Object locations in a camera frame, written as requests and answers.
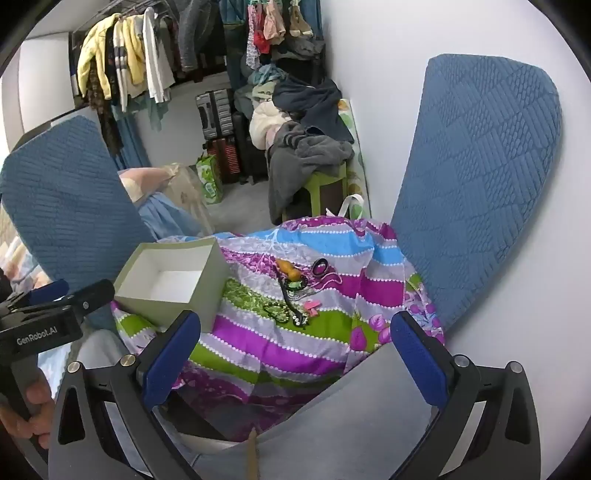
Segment floral mat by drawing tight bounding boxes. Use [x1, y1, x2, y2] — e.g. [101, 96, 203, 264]
[339, 99, 372, 220]

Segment red and black suitcase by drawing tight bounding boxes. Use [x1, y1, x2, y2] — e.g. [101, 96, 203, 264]
[207, 136, 242, 185]

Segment teal hanging cloth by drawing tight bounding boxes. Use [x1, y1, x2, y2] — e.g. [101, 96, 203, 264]
[122, 92, 169, 130]

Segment hanging blue jeans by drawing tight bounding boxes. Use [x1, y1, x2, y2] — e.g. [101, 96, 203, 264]
[178, 0, 227, 72]

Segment pile of mixed clothes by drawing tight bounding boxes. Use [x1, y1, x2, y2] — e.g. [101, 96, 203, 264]
[231, 39, 326, 102]

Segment person's left hand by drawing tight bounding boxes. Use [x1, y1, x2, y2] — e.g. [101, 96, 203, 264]
[0, 370, 57, 444]

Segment grey hoodie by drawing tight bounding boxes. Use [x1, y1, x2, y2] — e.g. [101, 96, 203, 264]
[268, 121, 354, 217]

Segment blue quilted cushion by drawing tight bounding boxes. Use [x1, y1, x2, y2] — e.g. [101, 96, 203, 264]
[0, 115, 153, 333]
[390, 53, 563, 337]

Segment thin metal hair stick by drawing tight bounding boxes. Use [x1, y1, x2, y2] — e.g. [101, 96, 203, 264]
[278, 277, 298, 317]

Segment yellow hanging jacket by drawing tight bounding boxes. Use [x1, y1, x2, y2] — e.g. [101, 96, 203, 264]
[76, 14, 146, 100]

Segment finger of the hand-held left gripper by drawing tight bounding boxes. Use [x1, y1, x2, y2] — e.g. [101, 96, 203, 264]
[65, 278, 116, 320]
[7, 278, 71, 309]

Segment green plastic stool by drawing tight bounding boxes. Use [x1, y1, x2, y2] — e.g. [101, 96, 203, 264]
[283, 164, 348, 222]

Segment grey hard suitcase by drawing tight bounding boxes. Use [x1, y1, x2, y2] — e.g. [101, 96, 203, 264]
[195, 89, 234, 139]

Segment orange hair clip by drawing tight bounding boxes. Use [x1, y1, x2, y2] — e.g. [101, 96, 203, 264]
[276, 259, 303, 282]

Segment white tray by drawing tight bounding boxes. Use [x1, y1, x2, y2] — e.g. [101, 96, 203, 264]
[113, 237, 230, 334]

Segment colourful striped floral blanket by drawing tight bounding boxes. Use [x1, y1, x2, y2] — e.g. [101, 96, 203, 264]
[111, 217, 446, 444]

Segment white bag handles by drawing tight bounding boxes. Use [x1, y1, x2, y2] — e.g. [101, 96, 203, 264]
[325, 194, 370, 220]

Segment dark blue jacket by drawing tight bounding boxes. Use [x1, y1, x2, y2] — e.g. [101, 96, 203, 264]
[272, 78, 355, 144]

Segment green shopping bag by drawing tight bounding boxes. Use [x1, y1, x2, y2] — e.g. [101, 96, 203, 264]
[196, 154, 225, 204]

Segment pink floral hanging garments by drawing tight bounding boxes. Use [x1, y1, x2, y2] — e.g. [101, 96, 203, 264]
[247, 0, 288, 70]

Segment white hanging shirt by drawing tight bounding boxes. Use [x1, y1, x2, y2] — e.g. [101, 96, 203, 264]
[141, 7, 176, 104]

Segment dark floral hanging garment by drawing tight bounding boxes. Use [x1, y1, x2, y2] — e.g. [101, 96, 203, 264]
[85, 60, 123, 155]

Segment light blue cloth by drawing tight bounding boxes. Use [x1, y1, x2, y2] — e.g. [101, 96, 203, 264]
[139, 191, 215, 238]

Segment person's grey pants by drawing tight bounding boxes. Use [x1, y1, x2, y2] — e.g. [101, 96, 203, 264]
[60, 330, 462, 480]

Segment pastel patterned bedsheet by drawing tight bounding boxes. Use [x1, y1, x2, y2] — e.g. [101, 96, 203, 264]
[0, 205, 51, 296]

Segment pink and beige bedding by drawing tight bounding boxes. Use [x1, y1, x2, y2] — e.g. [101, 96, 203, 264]
[117, 162, 204, 204]

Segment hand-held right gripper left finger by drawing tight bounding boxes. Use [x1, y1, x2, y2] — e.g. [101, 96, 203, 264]
[48, 310, 202, 480]

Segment cream fleece garment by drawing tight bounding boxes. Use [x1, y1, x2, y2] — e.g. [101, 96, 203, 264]
[249, 102, 291, 148]

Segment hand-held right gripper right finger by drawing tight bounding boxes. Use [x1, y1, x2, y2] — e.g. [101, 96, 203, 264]
[390, 310, 542, 480]

